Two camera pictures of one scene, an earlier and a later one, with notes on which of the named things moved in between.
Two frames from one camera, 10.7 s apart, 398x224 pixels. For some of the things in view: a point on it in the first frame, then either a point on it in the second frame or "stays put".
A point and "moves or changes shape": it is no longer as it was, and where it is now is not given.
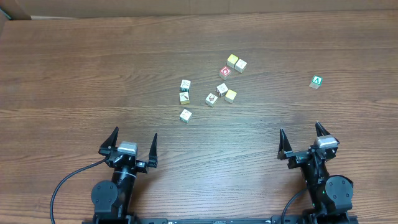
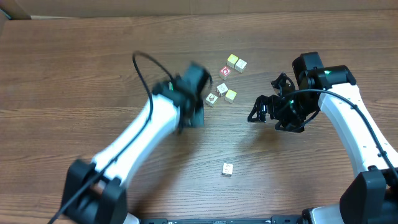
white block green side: [185, 116] moves or changes shape
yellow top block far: [231, 60] stays put
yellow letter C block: [230, 96] stays put
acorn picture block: [211, 99] stays put
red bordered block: [224, 73] stays put
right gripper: [306, 157] → [269, 107]
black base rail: [280, 219] stays put
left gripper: [125, 160] → [193, 112]
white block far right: [240, 65] stays put
